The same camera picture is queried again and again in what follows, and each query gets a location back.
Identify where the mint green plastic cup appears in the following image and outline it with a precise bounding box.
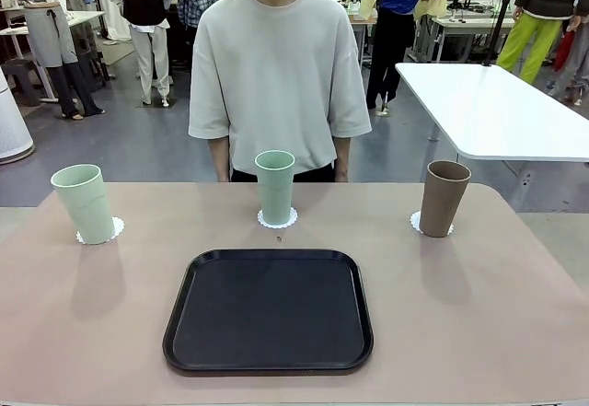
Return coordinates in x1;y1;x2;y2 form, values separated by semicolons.
50;163;116;246
254;149;296;226

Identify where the white scalloped paper coaster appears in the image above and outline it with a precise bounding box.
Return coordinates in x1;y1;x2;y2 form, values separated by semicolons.
75;215;126;245
410;210;456;237
256;207;299;230

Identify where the brown plastic cup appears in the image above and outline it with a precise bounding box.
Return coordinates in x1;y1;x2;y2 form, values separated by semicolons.
418;159;472;239

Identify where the person's left forearm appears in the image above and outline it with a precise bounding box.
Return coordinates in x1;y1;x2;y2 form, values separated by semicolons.
333;134;353;183

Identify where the person's right forearm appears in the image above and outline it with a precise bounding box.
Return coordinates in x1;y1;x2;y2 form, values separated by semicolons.
207;136;231;183

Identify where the black plastic tray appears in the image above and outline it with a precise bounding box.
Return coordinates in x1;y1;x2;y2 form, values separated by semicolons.
162;248;375;377

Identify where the person in beige sweater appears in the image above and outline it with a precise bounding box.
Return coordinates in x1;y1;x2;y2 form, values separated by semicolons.
187;0;373;183

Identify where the white folding table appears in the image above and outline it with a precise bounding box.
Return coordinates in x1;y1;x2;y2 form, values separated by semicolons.
394;61;589;164

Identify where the long background workbench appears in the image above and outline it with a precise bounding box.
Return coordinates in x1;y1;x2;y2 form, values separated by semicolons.
344;7;516;64

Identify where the white background desk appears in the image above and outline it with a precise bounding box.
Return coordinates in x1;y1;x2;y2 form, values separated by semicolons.
0;7;108;103

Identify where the black tripod pole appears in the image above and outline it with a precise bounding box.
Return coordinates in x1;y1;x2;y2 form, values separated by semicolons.
481;0;524;67

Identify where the person in neon green trousers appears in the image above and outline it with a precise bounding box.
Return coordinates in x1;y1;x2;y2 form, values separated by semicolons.
495;0;581;84

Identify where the mannequin in grey shorts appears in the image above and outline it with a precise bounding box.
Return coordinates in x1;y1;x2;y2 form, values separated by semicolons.
22;3;106;121

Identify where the white cylindrical air purifier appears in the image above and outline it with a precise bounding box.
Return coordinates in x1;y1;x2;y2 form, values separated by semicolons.
0;65;36;164

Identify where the grey plastic stool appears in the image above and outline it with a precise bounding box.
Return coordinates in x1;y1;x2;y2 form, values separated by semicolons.
2;59;41;107

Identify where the person in grey trousers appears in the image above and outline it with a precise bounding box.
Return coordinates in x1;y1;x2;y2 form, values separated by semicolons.
548;0;589;106

